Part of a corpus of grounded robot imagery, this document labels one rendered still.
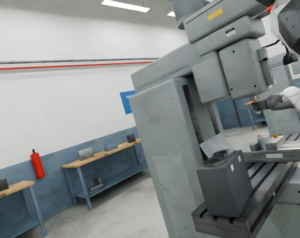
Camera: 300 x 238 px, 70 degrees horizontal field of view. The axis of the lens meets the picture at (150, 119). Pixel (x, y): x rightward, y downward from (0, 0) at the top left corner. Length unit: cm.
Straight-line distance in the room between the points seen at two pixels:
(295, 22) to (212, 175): 57
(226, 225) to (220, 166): 22
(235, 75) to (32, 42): 471
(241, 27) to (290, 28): 49
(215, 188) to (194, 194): 72
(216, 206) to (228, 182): 12
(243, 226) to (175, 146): 79
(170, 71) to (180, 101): 27
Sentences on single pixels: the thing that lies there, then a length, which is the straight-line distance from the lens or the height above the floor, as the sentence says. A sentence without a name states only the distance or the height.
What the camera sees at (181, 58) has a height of 167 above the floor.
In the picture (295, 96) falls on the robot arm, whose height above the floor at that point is 126.
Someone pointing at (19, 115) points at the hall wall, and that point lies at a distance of 487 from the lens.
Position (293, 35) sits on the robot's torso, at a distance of 85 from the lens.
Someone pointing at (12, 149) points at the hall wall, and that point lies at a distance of 477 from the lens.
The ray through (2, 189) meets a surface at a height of 90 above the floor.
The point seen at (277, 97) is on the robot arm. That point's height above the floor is 127.
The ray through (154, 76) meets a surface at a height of 164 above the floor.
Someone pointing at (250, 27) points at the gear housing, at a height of 166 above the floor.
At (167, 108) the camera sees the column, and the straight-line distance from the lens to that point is 147.
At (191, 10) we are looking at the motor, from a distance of 154.
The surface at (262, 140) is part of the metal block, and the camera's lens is 141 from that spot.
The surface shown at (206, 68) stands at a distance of 140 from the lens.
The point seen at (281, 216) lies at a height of 64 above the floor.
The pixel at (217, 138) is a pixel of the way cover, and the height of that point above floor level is 107.
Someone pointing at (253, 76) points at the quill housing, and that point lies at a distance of 131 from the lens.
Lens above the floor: 137
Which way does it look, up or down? 1 degrees down
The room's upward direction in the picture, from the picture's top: 16 degrees counter-clockwise
